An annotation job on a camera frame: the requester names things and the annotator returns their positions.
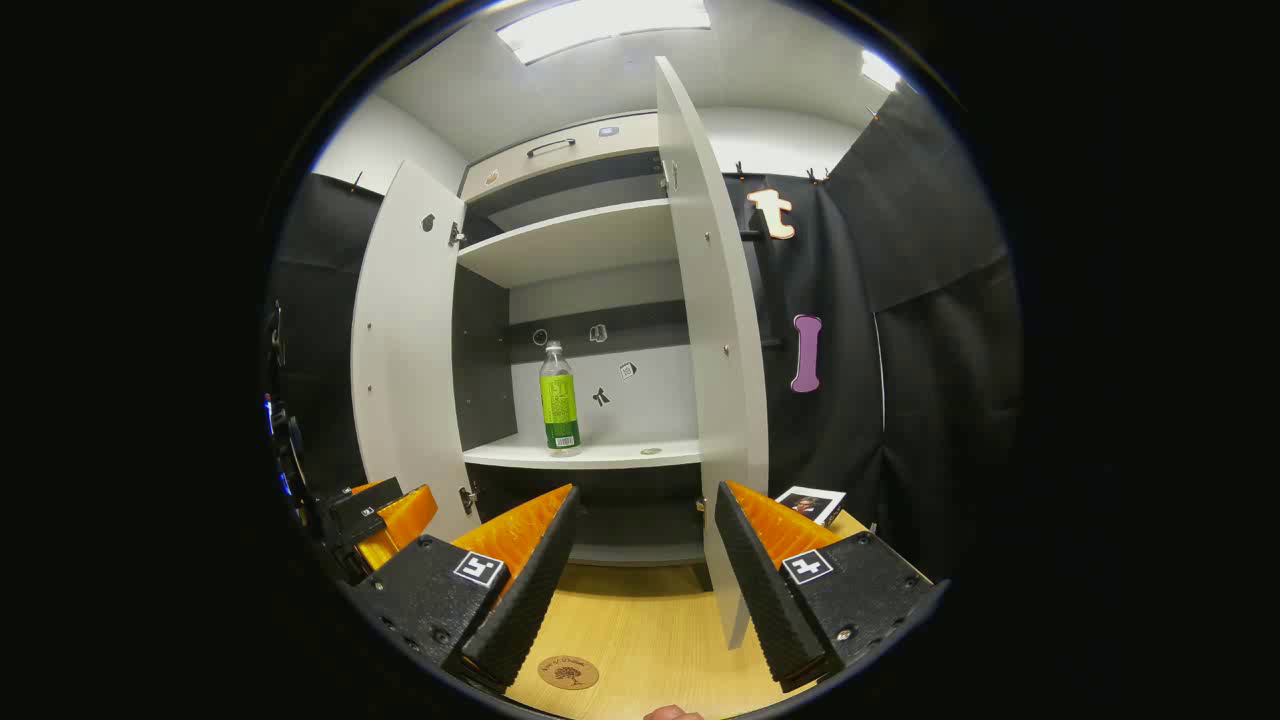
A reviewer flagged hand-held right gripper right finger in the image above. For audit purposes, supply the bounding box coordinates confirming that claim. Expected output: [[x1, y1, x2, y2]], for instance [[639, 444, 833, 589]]
[[714, 480, 949, 694]]

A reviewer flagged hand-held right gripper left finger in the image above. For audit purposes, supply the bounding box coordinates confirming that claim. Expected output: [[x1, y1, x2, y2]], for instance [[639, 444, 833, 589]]
[[345, 484, 583, 696]]

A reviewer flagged round wooden coaster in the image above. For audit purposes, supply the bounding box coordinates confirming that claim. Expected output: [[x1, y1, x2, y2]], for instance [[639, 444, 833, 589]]
[[538, 655, 601, 691]]

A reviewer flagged green label bottle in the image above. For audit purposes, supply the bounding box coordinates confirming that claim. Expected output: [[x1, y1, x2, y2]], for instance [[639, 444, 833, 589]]
[[539, 341, 582, 456]]

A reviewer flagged grey cabinet door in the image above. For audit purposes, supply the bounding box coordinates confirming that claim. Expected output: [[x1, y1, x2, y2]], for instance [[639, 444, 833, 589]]
[[350, 160, 483, 546], [654, 56, 771, 651]]

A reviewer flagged grey cabinet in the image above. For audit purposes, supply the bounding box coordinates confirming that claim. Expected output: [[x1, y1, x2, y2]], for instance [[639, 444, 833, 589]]
[[450, 112, 713, 591]]

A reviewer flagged white photo book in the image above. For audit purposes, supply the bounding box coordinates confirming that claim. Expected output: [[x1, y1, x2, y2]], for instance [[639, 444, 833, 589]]
[[775, 486, 847, 528]]

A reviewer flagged black backdrop cloth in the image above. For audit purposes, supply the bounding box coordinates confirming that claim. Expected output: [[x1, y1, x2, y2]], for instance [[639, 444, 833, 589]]
[[262, 85, 1023, 586]]

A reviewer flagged large ceiling light panel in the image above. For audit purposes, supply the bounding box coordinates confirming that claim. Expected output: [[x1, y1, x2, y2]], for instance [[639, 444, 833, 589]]
[[495, 0, 713, 66]]

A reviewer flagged small ceiling light panel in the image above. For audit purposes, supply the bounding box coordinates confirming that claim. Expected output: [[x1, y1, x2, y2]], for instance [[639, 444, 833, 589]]
[[860, 48, 903, 93]]

